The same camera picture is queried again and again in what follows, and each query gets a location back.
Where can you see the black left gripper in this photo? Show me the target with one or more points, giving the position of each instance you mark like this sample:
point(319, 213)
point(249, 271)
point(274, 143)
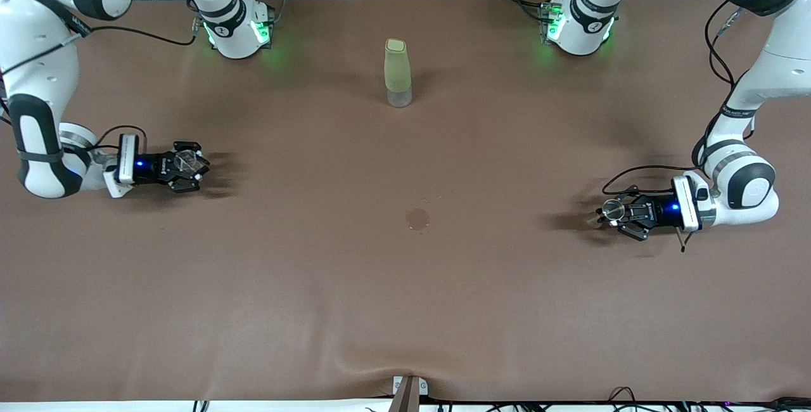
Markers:
point(652, 212)

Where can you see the green bottle with clear base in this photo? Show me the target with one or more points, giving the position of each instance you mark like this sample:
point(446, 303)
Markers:
point(397, 70)

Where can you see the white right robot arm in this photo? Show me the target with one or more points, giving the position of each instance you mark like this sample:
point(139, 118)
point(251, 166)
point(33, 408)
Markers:
point(38, 165)

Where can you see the clear glass cup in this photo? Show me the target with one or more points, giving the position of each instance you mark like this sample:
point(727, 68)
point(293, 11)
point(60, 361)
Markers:
point(189, 161)

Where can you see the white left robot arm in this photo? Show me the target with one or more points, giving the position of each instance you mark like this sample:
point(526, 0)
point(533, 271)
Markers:
point(747, 184)

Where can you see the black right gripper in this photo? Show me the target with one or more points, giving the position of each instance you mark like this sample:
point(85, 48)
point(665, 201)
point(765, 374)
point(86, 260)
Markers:
point(154, 167)

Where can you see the brown table mat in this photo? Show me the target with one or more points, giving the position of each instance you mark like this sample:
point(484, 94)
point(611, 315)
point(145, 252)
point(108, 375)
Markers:
point(405, 304)

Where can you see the steel jigger measuring cup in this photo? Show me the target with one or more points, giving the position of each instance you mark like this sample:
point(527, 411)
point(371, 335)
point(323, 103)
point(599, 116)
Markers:
point(613, 209)

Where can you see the brown stand post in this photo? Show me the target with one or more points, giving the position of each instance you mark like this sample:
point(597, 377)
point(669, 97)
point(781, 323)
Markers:
point(405, 399)

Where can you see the metal table edge bracket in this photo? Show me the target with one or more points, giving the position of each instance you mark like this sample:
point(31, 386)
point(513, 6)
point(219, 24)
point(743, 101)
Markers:
point(423, 386)

